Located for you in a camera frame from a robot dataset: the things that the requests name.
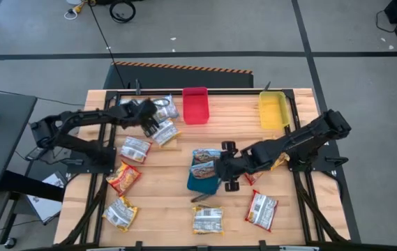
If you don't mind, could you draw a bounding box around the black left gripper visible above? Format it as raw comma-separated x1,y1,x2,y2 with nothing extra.
121,100,161,138

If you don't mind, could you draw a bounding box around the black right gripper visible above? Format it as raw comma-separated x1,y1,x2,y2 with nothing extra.
216,140,255,192

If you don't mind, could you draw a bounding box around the yellow Maruchan ramen pack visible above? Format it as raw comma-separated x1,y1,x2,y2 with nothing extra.
192,205,225,235
270,152,290,172
151,118,181,146
102,195,139,233

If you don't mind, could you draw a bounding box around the red Maruchan ramen pack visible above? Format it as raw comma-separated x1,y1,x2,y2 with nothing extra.
119,136,153,164
245,190,278,232
244,170,265,185
105,160,142,196

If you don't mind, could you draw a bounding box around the blue plastic bin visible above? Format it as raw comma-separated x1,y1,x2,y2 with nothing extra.
186,149,222,195

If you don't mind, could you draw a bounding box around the red plastic bin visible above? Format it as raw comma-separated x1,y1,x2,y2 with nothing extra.
182,86,210,126

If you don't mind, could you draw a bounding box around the yellow plastic bin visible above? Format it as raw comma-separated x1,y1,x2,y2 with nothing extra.
258,90,292,130

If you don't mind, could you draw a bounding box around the black hazard-striped platform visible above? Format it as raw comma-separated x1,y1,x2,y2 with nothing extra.
103,61,255,90

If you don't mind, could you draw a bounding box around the black power adapter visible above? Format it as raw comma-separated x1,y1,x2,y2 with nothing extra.
24,146,47,162

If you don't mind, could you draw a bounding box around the black desk base leg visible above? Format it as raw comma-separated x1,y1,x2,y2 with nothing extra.
0,169,66,245

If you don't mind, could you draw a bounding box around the long black floor cable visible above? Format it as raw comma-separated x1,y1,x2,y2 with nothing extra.
87,0,129,90

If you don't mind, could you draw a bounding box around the coiled black cable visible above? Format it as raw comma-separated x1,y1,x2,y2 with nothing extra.
109,0,137,24

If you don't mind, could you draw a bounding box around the white and yellow plug cable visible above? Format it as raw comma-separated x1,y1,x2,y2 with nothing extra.
63,0,89,21

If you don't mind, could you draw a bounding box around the thin black floor cable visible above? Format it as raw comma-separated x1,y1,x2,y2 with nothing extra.
0,85,86,107

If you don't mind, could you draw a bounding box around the black equipment cable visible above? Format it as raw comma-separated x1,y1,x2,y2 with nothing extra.
375,9,396,34

